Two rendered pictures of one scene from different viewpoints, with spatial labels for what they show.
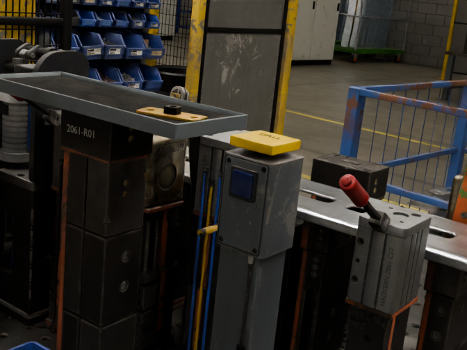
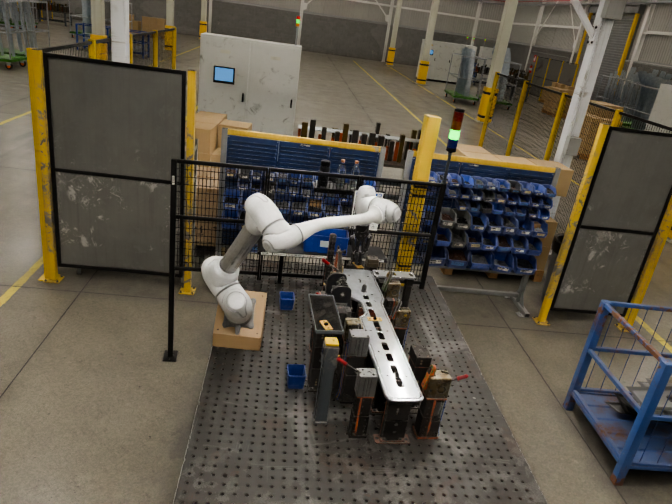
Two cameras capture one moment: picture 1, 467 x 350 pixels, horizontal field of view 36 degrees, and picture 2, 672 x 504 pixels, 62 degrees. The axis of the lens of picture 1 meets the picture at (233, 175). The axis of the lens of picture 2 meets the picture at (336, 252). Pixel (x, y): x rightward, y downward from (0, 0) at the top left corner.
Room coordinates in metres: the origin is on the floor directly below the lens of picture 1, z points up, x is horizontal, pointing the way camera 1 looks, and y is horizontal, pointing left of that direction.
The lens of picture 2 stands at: (-0.87, -1.52, 2.55)
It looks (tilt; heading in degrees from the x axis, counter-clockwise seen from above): 23 degrees down; 43
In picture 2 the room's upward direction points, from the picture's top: 8 degrees clockwise
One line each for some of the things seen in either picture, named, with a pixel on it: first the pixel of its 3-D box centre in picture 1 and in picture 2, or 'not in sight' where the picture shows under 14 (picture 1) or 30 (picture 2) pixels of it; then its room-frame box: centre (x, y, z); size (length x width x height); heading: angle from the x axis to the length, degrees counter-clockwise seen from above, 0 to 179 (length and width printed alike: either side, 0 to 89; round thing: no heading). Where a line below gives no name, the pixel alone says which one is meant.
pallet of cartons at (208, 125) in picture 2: not in sight; (218, 160); (3.36, 4.81, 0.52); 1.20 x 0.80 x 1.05; 47
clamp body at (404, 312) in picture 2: not in sight; (397, 334); (1.53, 0.11, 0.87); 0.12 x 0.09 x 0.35; 144
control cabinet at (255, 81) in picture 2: not in sight; (249, 88); (4.93, 6.35, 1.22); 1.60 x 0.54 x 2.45; 140
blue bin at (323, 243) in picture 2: not in sight; (325, 240); (1.74, 1.00, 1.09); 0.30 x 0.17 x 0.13; 139
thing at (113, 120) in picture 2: not in sight; (119, 181); (1.14, 2.96, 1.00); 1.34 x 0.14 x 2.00; 140
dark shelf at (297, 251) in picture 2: not in sight; (321, 250); (1.72, 1.01, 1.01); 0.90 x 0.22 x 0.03; 144
